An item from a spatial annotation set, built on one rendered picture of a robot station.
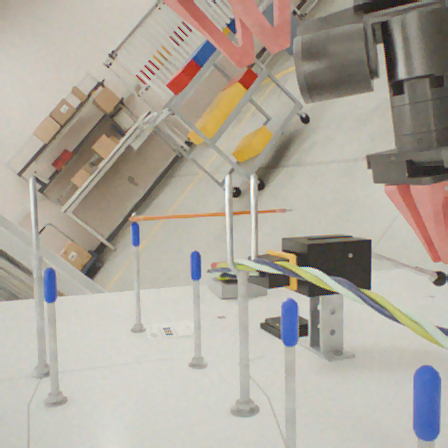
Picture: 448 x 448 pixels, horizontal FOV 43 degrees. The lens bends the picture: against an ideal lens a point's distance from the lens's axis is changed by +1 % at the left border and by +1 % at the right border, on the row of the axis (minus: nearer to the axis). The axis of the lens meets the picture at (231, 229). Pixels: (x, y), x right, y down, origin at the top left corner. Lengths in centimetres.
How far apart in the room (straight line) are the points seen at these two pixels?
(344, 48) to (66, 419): 34
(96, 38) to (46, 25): 70
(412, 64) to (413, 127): 5
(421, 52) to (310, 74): 9
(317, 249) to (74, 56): 843
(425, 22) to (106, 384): 35
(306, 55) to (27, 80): 827
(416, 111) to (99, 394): 31
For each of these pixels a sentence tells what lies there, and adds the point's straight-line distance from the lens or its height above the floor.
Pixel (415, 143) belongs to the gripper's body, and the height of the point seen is 113.
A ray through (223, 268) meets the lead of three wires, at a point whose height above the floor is 121.
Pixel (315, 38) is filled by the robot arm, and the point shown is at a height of 124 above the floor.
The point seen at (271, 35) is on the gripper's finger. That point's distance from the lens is 39.
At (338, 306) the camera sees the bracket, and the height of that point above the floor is 110.
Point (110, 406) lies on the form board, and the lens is 37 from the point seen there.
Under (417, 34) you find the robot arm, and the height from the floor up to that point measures 119.
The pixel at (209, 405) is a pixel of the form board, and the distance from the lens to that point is 36.
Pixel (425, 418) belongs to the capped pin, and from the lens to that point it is 18.
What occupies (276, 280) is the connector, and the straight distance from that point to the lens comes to 41.
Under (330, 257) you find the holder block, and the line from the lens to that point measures 42.
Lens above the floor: 133
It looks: 17 degrees down
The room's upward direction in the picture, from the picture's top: 49 degrees counter-clockwise
